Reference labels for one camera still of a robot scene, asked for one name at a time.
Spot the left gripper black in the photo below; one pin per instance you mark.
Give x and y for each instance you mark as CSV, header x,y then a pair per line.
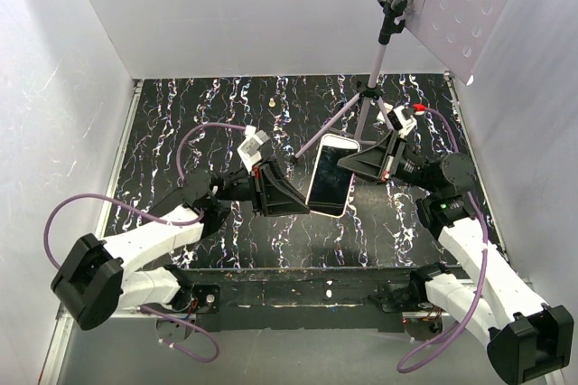
x,y
279,197

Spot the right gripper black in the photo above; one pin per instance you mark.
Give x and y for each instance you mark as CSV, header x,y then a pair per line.
x,y
374,161

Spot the pink phone case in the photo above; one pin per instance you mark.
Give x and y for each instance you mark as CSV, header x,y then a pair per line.
x,y
332,177

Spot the black smartphone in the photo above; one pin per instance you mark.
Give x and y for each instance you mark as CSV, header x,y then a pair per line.
x,y
329,179

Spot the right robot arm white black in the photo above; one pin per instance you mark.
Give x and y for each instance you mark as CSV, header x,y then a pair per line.
x,y
524,337

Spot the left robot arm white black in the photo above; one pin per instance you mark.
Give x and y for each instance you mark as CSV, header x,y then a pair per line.
x,y
101,276

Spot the tripod stand silver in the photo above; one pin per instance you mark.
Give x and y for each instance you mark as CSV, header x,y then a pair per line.
x,y
375,87

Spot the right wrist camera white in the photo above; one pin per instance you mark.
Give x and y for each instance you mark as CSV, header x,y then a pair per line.
x,y
404,119

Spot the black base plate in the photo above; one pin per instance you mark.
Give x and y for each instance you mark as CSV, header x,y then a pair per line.
x,y
303,298

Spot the aluminium rail frame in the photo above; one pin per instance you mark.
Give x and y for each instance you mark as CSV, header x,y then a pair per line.
x,y
524,337

